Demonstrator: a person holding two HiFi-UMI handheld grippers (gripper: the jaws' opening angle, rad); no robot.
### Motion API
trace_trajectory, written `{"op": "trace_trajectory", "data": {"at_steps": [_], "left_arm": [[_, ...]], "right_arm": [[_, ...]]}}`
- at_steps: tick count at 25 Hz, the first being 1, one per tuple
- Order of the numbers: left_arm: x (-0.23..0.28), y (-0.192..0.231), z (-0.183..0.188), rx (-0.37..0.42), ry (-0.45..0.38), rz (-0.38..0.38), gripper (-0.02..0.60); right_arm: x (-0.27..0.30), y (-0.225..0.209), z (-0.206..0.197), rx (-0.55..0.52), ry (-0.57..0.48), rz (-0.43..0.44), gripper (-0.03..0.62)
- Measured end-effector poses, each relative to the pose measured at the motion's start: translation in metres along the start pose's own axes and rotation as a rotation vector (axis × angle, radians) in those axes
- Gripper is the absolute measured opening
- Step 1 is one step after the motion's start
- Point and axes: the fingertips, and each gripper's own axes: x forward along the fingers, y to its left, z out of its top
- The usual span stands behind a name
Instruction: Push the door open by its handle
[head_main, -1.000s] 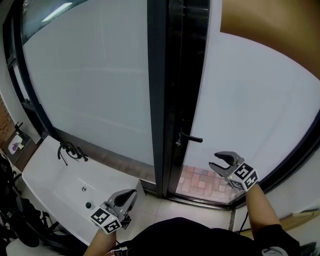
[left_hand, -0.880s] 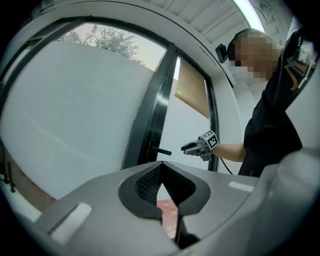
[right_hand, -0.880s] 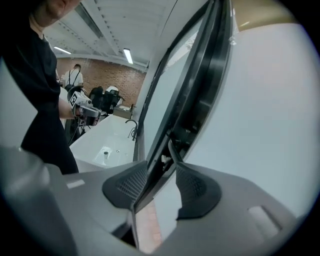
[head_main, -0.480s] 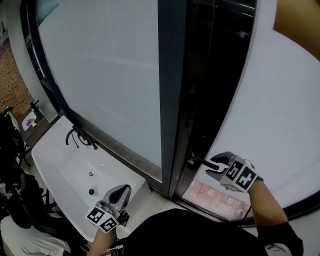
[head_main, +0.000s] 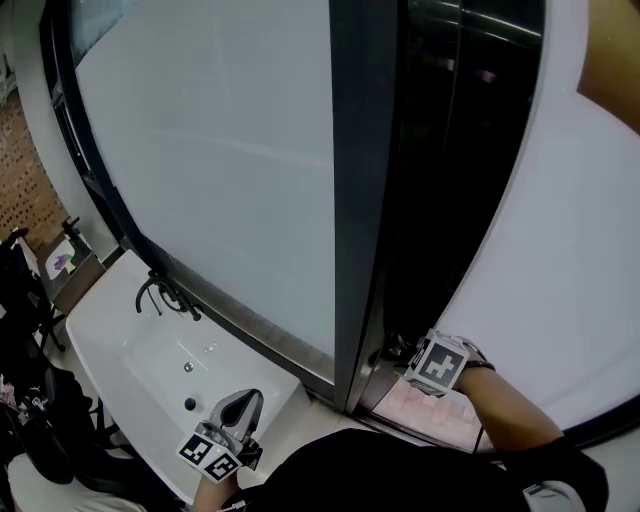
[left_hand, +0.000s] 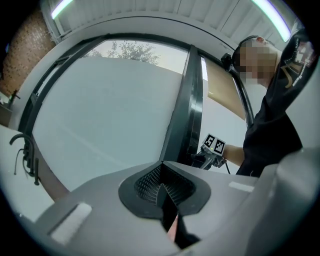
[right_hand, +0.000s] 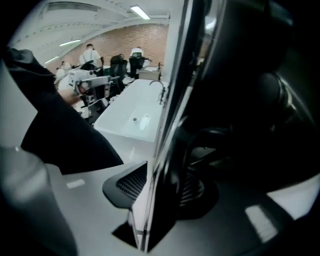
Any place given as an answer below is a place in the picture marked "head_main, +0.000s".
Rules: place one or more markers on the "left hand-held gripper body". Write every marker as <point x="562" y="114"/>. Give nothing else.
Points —
<point x="216" y="457"/>

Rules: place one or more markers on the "person's right forearm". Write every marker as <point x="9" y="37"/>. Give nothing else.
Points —
<point x="505" y="405"/>

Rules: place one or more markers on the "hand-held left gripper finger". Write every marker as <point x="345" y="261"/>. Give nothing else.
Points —
<point x="254" y="410"/>
<point x="218" y="406"/>

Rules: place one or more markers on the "black faucet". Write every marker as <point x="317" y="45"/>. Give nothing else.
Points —
<point x="150" y="287"/>

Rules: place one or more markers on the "frosted glass panel dark frame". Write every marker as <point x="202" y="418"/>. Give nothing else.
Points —
<point x="215" y="165"/>

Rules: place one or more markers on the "dark glass door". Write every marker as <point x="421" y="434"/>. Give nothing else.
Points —
<point x="450" y="175"/>

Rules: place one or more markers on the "black backpack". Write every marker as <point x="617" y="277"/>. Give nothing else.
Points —
<point x="45" y="425"/>

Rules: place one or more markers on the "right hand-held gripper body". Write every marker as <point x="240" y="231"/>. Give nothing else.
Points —
<point x="437" y="366"/>

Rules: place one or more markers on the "white sink basin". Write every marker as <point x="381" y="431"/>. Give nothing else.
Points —
<point x="150" y="360"/>

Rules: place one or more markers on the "person's black shirt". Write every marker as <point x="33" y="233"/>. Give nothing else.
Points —
<point x="400" y="475"/>

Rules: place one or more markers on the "metal sink drain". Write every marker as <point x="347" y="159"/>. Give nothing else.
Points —
<point x="188" y="366"/>

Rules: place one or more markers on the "person's left forearm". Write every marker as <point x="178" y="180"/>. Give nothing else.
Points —
<point x="212" y="495"/>

